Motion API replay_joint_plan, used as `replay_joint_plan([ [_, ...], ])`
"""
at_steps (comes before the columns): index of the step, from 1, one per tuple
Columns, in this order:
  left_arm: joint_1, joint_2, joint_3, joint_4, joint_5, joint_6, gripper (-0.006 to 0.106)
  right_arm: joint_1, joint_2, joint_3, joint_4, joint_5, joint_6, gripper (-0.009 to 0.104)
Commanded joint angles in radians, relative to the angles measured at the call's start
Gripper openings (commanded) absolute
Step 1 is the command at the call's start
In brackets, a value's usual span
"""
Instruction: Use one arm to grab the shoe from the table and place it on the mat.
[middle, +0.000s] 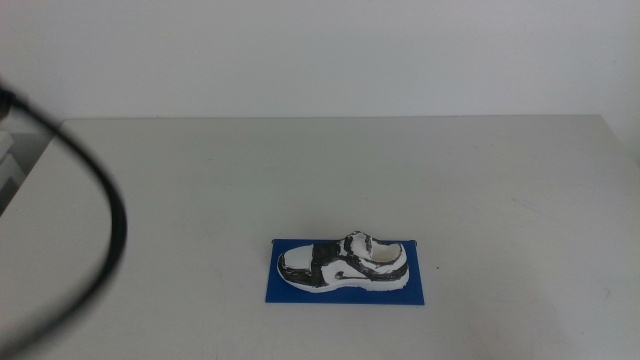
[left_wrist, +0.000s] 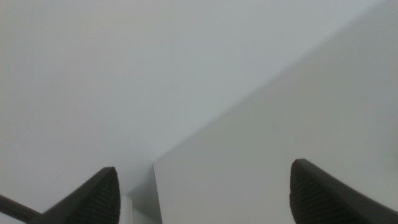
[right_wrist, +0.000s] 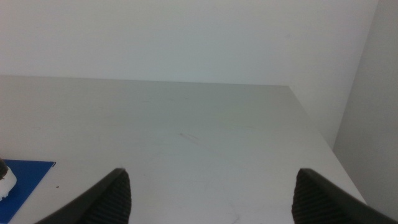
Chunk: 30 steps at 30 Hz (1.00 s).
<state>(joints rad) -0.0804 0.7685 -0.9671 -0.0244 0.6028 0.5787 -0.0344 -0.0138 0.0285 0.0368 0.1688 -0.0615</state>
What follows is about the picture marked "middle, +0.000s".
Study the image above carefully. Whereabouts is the white and black toy shoe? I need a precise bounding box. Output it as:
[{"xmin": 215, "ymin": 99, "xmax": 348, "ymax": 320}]
[{"xmin": 276, "ymin": 230, "xmax": 411, "ymax": 294}]

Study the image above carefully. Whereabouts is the blue rectangular mat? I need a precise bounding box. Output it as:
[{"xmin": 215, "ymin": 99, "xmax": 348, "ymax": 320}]
[{"xmin": 264, "ymin": 238, "xmax": 426, "ymax": 307}]

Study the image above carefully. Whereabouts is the black cable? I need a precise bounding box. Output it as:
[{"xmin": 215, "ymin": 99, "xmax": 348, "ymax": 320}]
[{"xmin": 0, "ymin": 79, "xmax": 129, "ymax": 359}]

